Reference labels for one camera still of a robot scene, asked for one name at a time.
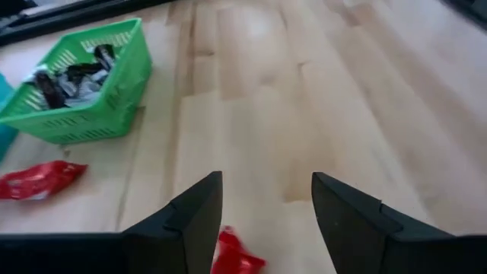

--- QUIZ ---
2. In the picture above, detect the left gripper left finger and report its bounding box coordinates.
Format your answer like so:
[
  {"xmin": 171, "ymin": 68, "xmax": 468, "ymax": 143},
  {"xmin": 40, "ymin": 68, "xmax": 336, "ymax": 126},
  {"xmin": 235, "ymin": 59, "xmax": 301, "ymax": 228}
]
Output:
[{"xmin": 0, "ymin": 170, "xmax": 224, "ymax": 274}]

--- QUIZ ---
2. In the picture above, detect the teal plastic bin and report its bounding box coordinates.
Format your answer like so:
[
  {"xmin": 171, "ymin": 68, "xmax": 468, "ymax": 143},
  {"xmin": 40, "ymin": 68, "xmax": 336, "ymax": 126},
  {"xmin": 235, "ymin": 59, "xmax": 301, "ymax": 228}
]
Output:
[{"xmin": 0, "ymin": 74, "xmax": 19, "ymax": 161}]

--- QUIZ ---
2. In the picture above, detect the green plastic basket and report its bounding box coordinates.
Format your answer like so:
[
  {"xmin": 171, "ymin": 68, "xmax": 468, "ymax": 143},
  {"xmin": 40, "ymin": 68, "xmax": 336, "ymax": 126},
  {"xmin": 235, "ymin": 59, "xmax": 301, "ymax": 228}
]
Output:
[{"xmin": 0, "ymin": 18, "xmax": 153, "ymax": 145}]

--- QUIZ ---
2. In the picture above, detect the dark brown candy bar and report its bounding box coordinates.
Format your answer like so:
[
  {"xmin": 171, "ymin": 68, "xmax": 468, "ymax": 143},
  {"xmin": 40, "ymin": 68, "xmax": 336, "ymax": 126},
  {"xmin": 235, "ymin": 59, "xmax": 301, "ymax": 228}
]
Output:
[
  {"xmin": 93, "ymin": 43, "xmax": 117, "ymax": 72},
  {"xmin": 56, "ymin": 74, "xmax": 110, "ymax": 106},
  {"xmin": 66, "ymin": 62, "xmax": 103, "ymax": 79},
  {"xmin": 33, "ymin": 70, "xmax": 68, "ymax": 110}
]

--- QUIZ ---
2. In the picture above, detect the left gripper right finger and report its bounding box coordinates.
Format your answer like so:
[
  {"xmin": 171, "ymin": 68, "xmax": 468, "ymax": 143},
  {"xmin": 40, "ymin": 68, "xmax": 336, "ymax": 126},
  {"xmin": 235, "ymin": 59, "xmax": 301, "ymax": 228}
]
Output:
[{"xmin": 311, "ymin": 171, "xmax": 487, "ymax": 274}]

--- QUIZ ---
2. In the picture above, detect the red candy bar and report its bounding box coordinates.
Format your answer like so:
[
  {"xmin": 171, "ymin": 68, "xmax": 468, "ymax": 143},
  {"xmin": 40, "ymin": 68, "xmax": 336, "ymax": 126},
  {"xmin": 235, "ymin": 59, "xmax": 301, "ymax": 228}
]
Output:
[
  {"xmin": 211, "ymin": 226, "xmax": 266, "ymax": 274},
  {"xmin": 0, "ymin": 160, "xmax": 88, "ymax": 201}
]

